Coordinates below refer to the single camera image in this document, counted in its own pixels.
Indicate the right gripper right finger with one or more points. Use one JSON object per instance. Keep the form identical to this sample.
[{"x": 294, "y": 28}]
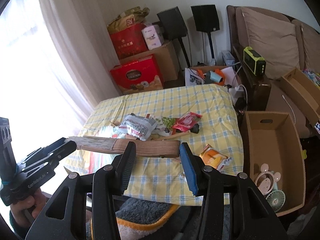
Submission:
[{"x": 205, "y": 181}]

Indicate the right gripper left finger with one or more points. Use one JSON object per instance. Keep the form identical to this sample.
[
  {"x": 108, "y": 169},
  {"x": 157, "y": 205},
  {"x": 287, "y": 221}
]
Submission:
[{"x": 110, "y": 180}]

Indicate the pink mouse-ear handheld fan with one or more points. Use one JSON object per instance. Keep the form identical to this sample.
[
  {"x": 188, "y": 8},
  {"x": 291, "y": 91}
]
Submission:
[{"x": 266, "y": 179}]

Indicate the mint green handheld fan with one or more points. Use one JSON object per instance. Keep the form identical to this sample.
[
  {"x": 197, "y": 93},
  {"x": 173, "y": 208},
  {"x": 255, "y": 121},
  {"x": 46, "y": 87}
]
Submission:
[{"x": 276, "y": 198}]

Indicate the person left hand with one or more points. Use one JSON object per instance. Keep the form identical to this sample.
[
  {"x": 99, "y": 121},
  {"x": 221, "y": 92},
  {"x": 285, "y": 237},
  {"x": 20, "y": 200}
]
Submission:
[{"x": 37, "y": 200}]

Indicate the orange snack bag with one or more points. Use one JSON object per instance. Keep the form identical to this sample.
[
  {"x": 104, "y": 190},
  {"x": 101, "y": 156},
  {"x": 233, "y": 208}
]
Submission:
[{"x": 213, "y": 158}]

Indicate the yellow checkered tablecloth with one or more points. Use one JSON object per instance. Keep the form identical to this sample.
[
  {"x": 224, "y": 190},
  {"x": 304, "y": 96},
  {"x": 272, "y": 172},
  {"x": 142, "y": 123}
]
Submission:
[{"x": 162, "y": 179}]

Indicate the grey plush blanket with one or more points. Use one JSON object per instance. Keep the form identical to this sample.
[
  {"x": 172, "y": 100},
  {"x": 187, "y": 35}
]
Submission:
[{"x": 143, "y": 219}]

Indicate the red snack packet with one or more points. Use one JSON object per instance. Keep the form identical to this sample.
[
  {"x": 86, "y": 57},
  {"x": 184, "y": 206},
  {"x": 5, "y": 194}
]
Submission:
[{"x": 187, "y": 122}]

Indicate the grey white snack bag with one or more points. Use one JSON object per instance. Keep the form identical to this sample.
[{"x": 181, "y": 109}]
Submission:
[{"x": 137, "y": 126}]

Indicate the large open cardboard box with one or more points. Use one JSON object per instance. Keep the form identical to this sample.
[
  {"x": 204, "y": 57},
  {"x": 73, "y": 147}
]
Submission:
[{"x": 271, "y": 138}]

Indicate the red gift box lower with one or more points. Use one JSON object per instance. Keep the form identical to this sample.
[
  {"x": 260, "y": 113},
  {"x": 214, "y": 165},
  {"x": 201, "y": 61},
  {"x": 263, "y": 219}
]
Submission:
[{"x": 141, "y": 75}]

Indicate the white curtain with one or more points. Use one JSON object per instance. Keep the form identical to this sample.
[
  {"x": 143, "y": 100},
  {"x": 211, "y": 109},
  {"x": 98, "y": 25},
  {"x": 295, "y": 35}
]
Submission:
[{"x": 55, "y": 58}]

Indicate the shallow cardboard tray on sofa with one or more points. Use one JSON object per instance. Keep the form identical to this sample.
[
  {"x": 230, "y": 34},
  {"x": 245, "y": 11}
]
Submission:
[{"x": 303, "y": 92}]

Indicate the red gift bag upper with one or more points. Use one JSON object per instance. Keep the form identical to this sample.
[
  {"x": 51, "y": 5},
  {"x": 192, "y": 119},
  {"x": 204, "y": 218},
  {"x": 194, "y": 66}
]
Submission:
[{"x": 130, "y": 41}]

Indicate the pink small box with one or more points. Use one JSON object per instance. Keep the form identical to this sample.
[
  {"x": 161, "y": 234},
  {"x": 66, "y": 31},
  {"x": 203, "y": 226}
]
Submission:
[{"x": 153, "y": 36}]

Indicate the brown sofa cushion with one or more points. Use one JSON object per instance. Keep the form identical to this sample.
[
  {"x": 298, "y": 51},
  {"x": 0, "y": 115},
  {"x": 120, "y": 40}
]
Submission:
[{"x": 275, "y": 40}]

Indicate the brown sofa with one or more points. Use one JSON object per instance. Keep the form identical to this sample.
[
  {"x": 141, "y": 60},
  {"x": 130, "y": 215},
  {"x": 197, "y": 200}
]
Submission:
[{"x": 266, "y": 94}]

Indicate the black speaker left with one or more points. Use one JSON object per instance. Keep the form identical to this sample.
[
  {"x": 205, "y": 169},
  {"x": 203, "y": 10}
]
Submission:
[{"x": 173, "y": 23}]

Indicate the black speaker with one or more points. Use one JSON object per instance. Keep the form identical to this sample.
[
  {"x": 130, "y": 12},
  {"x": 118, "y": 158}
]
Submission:
[
  {"x": 206, "y": 18},
  {"x": 173, "y": 23}
]

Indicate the black speaker right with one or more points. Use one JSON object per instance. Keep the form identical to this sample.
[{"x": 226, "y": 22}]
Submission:
[{"x": 206, "y": 18}]

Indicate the gold paper bag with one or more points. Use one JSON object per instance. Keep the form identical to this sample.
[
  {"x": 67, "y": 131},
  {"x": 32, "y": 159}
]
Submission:
[{"x": 127, "y": 19}]

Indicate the brown cardboard box by wall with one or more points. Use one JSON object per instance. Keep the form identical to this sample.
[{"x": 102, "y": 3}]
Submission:
[{"x": 166, "y": 58}]

